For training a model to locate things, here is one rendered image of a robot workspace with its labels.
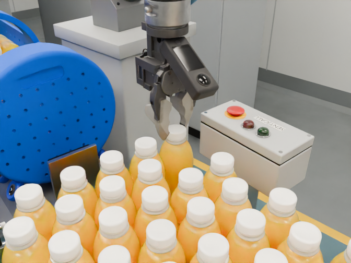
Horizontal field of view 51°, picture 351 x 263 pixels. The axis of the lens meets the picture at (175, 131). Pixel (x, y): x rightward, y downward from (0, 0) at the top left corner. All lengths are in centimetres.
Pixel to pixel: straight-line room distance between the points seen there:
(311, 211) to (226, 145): 157
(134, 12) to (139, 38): 12
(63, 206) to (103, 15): 72
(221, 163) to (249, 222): 13
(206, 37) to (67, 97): 168
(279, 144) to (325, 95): 282
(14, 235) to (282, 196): 37
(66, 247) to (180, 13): 38
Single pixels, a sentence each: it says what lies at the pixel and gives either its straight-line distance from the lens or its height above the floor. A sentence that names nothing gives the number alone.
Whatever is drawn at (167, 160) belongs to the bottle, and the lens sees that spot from 70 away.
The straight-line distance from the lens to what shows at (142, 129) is 117.
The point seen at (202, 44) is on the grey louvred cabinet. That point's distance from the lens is 238.
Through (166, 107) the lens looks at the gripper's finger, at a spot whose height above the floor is 115.
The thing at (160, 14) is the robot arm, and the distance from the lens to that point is 59.
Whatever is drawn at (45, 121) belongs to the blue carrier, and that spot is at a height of 110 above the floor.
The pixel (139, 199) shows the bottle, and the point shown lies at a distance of 61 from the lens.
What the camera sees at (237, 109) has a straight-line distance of 74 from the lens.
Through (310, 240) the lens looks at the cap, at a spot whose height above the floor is 110.
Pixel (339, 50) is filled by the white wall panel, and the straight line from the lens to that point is 334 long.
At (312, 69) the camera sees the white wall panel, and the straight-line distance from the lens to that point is 347.
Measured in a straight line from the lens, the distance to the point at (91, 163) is 76.
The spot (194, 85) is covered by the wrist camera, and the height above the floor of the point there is 122.
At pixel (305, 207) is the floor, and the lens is 226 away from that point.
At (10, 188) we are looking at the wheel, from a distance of 82.
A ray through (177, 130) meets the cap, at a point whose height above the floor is 110.
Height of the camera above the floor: 145
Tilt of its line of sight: 31 degrees down
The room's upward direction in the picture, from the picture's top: straight up
